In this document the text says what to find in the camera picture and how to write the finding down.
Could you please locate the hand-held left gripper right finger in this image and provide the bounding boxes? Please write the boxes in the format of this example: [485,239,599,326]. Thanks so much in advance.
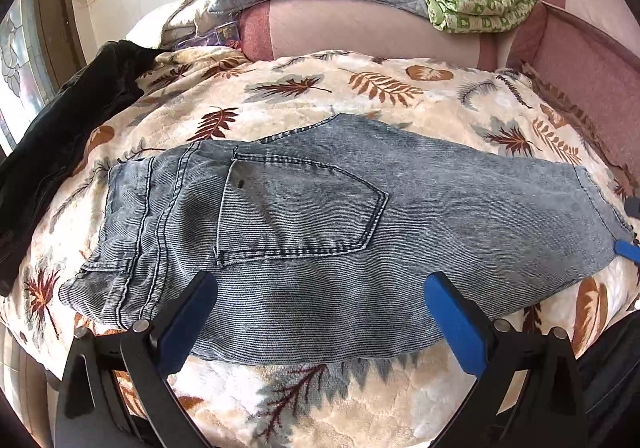
[424,271,589,448]

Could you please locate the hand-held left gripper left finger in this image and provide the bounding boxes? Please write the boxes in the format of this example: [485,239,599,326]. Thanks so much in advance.
[55,271,219,448]

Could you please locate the blue denim pants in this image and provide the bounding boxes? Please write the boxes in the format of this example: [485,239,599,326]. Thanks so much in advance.
[59,114,632,365]

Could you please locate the leaf print fleece blanket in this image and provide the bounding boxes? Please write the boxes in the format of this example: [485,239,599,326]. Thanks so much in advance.
[0,50,640,448]

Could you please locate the person's dark clothing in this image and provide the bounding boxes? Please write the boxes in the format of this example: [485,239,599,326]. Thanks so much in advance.
[575,313,640,448]

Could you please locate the black jacket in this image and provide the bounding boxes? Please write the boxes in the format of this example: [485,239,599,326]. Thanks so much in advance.
[0,40,166,296]

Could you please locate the purple packet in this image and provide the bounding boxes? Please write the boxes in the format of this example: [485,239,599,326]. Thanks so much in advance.
[175,22,243,51]

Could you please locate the white pillow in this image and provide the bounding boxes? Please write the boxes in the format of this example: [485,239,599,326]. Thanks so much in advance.
[125,0,241,48]

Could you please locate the patterned glass window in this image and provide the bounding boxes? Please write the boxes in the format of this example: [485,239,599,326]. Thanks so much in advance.
[0,0,86,153]

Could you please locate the pink pillow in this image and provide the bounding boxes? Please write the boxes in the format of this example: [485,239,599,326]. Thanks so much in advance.
[239,0,640,179]

